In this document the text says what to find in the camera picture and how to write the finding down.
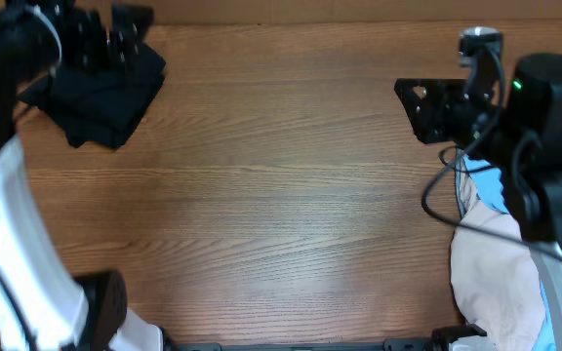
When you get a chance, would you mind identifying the black t-shirt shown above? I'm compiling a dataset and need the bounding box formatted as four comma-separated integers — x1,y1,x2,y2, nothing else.
19,44,166,134

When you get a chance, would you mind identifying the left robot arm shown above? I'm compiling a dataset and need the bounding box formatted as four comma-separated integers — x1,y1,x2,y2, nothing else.
0,1,173,350

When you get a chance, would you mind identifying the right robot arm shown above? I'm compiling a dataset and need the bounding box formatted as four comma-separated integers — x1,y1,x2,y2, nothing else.
394,53,562,350

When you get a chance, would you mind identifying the folded black garment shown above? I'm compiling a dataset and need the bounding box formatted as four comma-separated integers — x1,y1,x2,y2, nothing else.
44,109,142,149

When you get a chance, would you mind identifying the light blue garment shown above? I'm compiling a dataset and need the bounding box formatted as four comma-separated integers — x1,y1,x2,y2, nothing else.
471,169,557,351

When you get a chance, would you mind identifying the white pink garment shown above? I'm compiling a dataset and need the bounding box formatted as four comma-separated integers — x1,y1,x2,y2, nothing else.
449,160,550,351

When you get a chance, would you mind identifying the cardboard back wall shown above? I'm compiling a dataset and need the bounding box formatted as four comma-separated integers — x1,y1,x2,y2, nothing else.
65,0,562,28

